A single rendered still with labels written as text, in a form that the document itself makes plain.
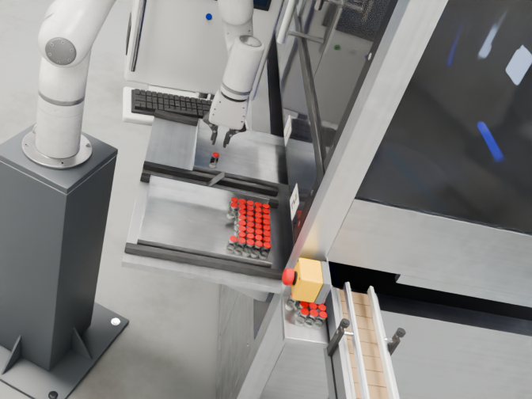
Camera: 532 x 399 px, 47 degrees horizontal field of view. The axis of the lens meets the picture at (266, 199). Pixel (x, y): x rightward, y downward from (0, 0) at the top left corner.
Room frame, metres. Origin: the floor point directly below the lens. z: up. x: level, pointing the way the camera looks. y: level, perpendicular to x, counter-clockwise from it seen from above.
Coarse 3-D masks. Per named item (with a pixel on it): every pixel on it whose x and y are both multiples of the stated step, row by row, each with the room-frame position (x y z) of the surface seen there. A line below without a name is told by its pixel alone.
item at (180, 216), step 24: (168, 192) 1.31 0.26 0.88; (192, 192) 1.35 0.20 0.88; (216, 192) 1.36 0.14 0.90; (144, 216) 1.19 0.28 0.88; (168, 216) 1.22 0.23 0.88; (192, 216) 1.25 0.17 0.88; (216, 216) 1.29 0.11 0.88; (144, 240) 1.07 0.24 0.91; (168, 240) 1.14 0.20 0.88; (192, 240) 1.17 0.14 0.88; (216, 240) 1.20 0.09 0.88; (264, 264) 1.15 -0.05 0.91
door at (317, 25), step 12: (312, 0) 1.93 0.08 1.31; (312, 12) 1.87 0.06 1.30; (324, 12) 1.72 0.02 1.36; (336, 12) 1.59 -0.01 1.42; (312, 24) 1.82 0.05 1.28; (324, 24) 1.68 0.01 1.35; (312, 36) 1.76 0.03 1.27; (324, 36) 1.63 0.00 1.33; (312, 48) 1.71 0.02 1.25; (324, 48) 1.58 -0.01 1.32; (312, 60) 1.66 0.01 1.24; (312, 72) 1.62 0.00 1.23
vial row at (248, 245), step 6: (246, 204) 1.33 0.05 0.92; (252, 204) 1.33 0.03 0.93; (246, 210) 1.31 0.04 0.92; (252, 210) 1.31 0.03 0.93; (246, 216) 1.29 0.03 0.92; (252, 216) 1.29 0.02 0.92; (246, 222) 1.27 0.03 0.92; (252, 222) 1.26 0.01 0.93; (246, 228) 1.24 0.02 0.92; (252, 228) 1.24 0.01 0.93; (246, 234) 1.22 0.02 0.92; (252, 234) 1.21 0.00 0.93; (246, 240) 1.20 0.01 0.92; (252, 240) 1.19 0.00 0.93; (246, 246) 1.18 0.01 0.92; (252, 246) 1.18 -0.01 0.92; (246, 252) 1.17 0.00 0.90
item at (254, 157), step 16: (208, 128) 1.69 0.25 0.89; (224, 128) 1.70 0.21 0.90; (208, 144) 1.61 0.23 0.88; (240, 144) 1.67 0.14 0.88; (256, 144) 1.70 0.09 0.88; (272, 144) 1.74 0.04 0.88; (208, 160) 1.53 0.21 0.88; (224, 160) 1.55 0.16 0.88; (240, 160) 1.58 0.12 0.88; (256, 160) 1.61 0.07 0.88; (272, 160) 1.65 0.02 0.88; (240, 176) 1.46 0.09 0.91; (256, 176) 1.53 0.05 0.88; (272, 176) 1.56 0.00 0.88; (288, 192) 1.50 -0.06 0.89
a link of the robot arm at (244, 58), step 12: (240, 36) 1.50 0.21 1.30; (252, 36) 1.53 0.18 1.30; (240, 48) 1.46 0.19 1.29; (252, 48) 1.47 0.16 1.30; (264, 48) 1.50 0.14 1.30; (228, 60) 1.49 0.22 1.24; (240, 60) 1.46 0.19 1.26; (252, 60) 1.47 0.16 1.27; (228, 72) 1.47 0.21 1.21; (240, 72) 1.46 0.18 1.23; (252, 72) 1.48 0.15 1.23; (228, 84) 1.46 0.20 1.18; (240, 84) 1.46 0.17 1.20; (252, 84) 1.49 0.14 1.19
